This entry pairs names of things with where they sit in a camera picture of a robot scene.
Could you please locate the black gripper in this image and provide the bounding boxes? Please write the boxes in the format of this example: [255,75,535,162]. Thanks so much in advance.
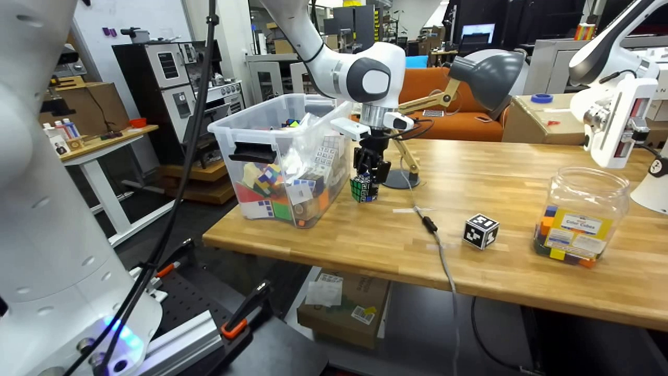
[353,127,392,202]

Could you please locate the green blue tagged puzzle cube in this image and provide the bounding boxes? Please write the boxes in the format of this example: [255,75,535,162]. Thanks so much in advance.
[348,172,378,205]

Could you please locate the green faced puzzle cube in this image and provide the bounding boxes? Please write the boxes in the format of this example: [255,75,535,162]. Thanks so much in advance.
[268,200,296,223]

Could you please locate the yellow orange puzzle cube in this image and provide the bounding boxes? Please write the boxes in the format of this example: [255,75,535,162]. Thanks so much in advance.
[237,162,268,192]

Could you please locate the black white tag cube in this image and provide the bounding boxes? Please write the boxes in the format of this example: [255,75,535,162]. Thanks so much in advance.
[460,213,501,250]

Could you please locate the clear plastic jar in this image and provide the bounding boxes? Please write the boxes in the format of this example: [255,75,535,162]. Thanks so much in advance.
[532,164,633,270]

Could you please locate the orange sofa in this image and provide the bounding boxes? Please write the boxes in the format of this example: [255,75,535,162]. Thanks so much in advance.
[399,64,506,143]

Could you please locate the clear plastic storage bin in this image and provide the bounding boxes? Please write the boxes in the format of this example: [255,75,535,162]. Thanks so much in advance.
[206,91,357,229]

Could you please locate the cardboard box with labels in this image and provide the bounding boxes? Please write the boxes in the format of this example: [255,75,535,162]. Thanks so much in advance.
[296,267,392,351]

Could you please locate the brown side box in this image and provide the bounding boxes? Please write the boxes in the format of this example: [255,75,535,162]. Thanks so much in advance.
[501,91,589,146]

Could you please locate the small background monitor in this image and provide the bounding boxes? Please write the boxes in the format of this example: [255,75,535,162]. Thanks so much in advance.
[457,21,496,47]

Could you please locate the orange black bar clamp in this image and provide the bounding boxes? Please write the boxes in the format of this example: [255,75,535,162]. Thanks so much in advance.
[145,237,196,281]
[219,279,275,342]

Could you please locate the black mounting plate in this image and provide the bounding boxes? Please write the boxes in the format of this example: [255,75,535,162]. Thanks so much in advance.
[121,235,329,376]

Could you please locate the grey lab equipment rack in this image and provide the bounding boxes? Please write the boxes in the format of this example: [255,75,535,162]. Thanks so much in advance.
[110,40,245,164]

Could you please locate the grey cabinet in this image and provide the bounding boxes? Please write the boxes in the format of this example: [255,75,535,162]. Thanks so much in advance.
[523,38,593,96]

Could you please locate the aluminium extrusion bar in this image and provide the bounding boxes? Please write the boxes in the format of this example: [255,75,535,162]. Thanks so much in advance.
[133,308,236,376]

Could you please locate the wooden desk white legs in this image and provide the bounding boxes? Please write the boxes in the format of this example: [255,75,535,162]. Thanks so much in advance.
[58,122,183,245]

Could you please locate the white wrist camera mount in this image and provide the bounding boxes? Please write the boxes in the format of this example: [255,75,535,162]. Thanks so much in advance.
[329,110,417,139]

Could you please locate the braided lamp cable with switch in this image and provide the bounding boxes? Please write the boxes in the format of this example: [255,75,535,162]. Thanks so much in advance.
[395,168,466,376]

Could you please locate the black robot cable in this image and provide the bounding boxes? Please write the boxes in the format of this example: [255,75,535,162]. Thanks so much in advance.
[64,0,219,376]

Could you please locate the thin black floor cable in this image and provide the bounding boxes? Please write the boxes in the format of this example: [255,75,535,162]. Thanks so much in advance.
[470,297,539,373]

